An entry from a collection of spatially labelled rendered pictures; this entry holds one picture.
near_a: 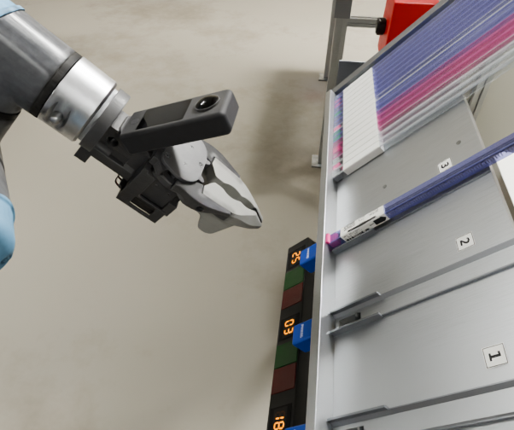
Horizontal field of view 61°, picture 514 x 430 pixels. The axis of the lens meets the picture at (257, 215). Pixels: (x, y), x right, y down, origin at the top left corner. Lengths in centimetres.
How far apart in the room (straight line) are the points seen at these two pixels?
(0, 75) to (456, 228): 43
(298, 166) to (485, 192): 141
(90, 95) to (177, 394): 92
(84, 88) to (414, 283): 35
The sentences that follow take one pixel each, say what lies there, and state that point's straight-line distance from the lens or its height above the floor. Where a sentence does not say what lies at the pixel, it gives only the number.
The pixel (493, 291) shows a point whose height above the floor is 84.
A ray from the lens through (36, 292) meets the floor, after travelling 154.
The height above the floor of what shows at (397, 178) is 79.
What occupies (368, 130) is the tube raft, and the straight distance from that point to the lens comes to 64.
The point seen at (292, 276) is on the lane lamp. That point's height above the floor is 65.
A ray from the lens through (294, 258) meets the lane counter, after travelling 61.
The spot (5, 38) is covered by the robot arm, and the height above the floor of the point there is 97.
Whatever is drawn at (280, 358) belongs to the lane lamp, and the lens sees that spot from 53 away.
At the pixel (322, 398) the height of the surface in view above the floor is 73.
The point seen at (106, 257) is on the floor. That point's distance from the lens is 154.
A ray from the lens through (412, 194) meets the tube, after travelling 48.
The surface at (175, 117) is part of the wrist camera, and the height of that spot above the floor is 90.
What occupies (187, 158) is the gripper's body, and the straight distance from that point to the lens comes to 47.
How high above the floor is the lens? 112
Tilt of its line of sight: 45 degrees down
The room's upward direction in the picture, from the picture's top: straight up
